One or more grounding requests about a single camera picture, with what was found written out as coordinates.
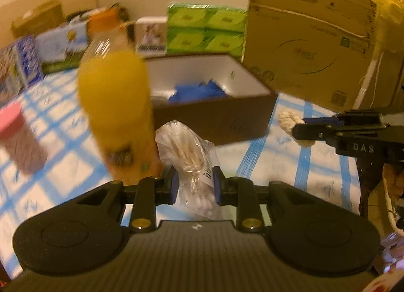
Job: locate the plain cardboard box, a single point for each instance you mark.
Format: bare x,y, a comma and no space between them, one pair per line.
386,83

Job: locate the green tissue multipack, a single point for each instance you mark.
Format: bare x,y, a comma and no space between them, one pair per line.
205,28

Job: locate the blue milk carton box with cartoons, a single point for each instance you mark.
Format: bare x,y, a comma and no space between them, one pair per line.
28,61

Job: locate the blue checked bed sheet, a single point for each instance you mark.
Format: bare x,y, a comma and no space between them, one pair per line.
284,172

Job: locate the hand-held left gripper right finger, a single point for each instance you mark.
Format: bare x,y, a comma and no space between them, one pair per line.
217,186

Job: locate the black bag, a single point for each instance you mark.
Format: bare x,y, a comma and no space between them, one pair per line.
121,12

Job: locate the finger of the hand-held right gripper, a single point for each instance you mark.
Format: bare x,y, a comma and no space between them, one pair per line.
320,120
315,132

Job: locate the brown box with white inside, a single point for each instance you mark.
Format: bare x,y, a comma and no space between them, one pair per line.
221,121

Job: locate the pink lidded cup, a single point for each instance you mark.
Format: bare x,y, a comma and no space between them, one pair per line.
20,140

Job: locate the large printed cardboard box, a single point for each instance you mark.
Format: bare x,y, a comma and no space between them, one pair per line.
303,42

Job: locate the clear bag of cotton swabs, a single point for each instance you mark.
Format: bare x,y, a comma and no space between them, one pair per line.
186,153

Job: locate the white pole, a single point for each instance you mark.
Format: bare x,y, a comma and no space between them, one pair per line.
367,80

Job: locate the white box with figure print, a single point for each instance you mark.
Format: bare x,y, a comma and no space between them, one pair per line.
151,35

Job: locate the blue cloth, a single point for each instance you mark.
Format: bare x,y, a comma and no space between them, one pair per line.
198,91

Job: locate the orange juice bottle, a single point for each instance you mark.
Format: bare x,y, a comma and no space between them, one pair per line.
116,99

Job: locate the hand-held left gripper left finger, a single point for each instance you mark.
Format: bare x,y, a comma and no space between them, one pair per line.
174,186

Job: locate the pink printed packet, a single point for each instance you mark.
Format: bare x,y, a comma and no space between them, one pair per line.
391,266

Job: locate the milk carton box with meadow print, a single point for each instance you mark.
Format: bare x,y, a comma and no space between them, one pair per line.
60,49

